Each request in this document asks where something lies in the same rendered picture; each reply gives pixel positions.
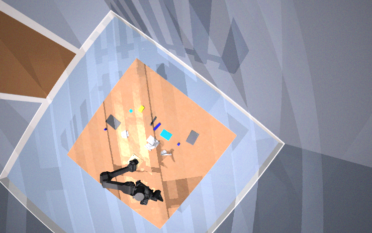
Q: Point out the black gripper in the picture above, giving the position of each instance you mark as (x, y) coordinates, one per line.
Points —
(154, 195)

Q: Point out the cyan flat rectangular plate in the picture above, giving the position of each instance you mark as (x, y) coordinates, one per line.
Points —
(166, 135)

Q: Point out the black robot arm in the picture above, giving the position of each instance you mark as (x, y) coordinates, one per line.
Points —
(135, 190)

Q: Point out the yellow rectangular block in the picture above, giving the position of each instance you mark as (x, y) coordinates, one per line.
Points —
(141, 108)

